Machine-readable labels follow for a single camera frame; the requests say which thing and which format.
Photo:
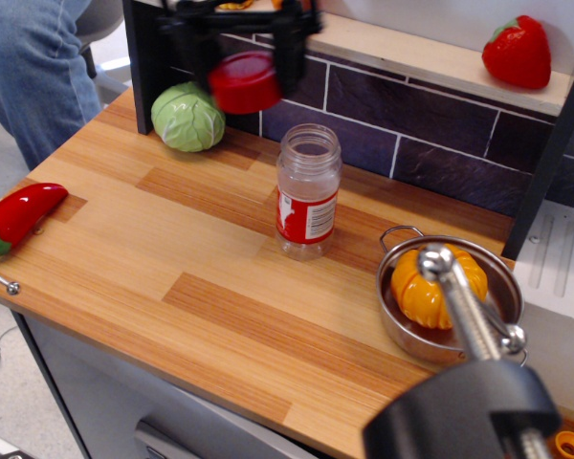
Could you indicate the clear plastic spice jar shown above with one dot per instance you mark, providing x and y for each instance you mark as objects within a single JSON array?
[{"x": 309, "y": 172}]

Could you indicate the grey cabinet drawer handle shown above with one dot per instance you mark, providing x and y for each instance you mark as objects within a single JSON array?
[{"x": 152, "y": 443}]

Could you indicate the orange toy pumpkin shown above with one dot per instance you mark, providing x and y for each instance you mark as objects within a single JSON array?
[{"x": 422, "y": 301}]

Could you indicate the red plastic cap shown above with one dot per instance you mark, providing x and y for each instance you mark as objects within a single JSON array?
[{"x": 245, "y": 83}]

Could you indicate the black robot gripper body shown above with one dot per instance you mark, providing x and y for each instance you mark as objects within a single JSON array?
[{"x": 208, "y": 17}]

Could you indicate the wooden shelf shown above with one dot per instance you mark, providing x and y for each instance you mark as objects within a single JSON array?
[{"x": 441, "y": 42}]

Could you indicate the red toy strawberry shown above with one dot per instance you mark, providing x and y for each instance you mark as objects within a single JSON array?
[{"x": 518, "y": 53}]

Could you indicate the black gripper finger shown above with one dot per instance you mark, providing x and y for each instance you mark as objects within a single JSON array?
[
  {"x": 198, "y": 51},
  {"x": 289, "y": 55}
]

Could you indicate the black metal clamp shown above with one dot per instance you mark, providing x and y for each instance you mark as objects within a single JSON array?
[{"x": 486, "y": 407}]

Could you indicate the steel pot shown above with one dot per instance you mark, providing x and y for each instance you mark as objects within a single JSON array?
[{"x": 504, "y": 301}]

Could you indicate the green toy cabbage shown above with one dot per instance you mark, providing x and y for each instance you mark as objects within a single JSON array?
[{"x": 187, "y": 119}]

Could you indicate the black shelf post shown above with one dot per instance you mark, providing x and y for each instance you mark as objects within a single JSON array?
[{"x": 545, "y": 171}]

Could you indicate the red toy chili pepper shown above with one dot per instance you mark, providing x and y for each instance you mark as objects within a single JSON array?
[{"x": 20, "y": 211}]

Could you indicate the white toy sink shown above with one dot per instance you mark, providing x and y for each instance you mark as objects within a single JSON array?
[{"x": 545, "y": 265}]

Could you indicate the yellow toy corn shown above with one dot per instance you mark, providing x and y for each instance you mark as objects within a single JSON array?
[{"x": 236, "y": 6}]

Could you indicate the person leg in jeans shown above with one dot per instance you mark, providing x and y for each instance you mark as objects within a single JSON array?
[{"x": 46, "y": 95}]

